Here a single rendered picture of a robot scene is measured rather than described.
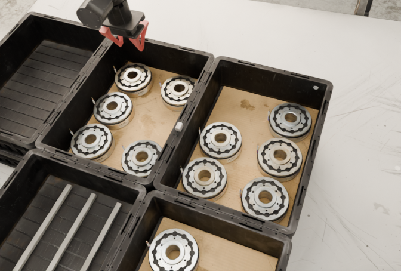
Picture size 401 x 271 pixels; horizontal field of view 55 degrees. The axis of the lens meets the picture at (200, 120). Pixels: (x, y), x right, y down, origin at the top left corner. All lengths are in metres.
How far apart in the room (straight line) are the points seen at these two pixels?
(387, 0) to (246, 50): 1.64
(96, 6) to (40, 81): 0.44
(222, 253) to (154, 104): 0.44
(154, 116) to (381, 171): 0.62
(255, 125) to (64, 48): 0.65
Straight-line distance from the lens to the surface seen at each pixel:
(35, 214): 0.98
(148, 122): 1.02
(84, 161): 0.88
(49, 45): 1.32
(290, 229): 0.77
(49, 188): 1.00
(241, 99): 1.04
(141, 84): 1.06
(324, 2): 2.73
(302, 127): 0.96
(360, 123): 1.21
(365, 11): 1.71
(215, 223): 0.80
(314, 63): 1.33
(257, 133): 0.98
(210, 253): 0.85
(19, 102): 1.19
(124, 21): 0.94
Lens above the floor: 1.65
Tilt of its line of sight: 55 degrees down
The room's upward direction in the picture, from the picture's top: 7 degrees counter-clockwise
